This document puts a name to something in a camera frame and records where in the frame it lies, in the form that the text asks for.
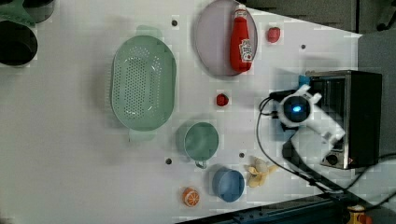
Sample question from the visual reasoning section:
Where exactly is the green mug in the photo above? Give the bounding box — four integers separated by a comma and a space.
176, 121, 219, 169

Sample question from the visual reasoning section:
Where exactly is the blue cup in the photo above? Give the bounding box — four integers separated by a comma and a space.
212, 167, 245, 203

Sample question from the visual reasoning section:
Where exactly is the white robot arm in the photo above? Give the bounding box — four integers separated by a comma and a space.
277, 84, 346, 147

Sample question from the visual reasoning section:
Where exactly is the black cylinder container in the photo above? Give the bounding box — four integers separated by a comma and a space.
0, 21, 38, 66

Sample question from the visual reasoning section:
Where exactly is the black cable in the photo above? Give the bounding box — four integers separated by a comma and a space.
255, 90, 396, 213

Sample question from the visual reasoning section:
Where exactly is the toy orange slice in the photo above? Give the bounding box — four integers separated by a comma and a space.
181, 187, 200, 207

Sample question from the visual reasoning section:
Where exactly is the toy strawberry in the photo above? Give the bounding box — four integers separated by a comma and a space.
216, 93, 229, 106

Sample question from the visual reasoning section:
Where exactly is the green colander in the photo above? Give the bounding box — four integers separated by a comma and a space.
110, 25, 177, 141

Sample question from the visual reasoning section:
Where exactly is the yellow red toy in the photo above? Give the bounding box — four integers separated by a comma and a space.
347, 205, 373, 224

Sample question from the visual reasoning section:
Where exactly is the grey round plate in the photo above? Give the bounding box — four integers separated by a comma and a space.
194, 0, 258, 76

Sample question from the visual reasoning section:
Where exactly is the red toy apple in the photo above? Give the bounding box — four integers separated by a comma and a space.
267, 27, 281, 43

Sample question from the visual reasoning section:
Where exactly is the red ketchup bottle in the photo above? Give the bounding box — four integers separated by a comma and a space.
230, 4, 253, 73

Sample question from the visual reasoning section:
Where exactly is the peeled toy banana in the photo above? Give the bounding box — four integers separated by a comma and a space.
247, 157, 278, 188

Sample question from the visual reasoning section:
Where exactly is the black toaster oven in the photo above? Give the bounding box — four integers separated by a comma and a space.
306, 70, 382, 170

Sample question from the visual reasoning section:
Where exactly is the grey cylinder container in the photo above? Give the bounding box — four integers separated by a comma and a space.
22, 0, 56, 23

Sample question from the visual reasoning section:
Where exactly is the black office chair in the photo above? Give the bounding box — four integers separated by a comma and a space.
376, 0, 396, 32

